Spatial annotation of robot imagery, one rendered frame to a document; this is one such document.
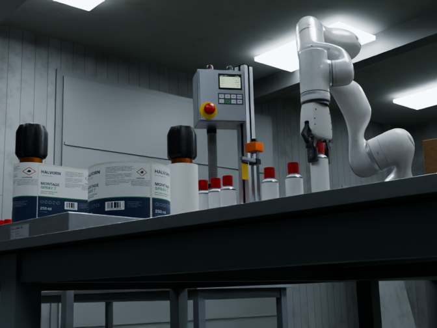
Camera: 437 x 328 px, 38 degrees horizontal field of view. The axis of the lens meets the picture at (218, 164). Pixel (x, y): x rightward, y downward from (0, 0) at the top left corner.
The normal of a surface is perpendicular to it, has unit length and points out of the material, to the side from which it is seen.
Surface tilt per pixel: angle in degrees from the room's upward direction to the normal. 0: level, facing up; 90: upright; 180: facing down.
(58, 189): 90
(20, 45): 90
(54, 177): 90
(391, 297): 78
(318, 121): 92
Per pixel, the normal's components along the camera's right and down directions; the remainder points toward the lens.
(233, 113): 0.21, -0.21
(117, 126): 0.65, -0.17
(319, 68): -0.02, -0.22
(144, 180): 0.43, -0.19
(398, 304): 0.63, -0.38
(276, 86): -0.76, -0.11
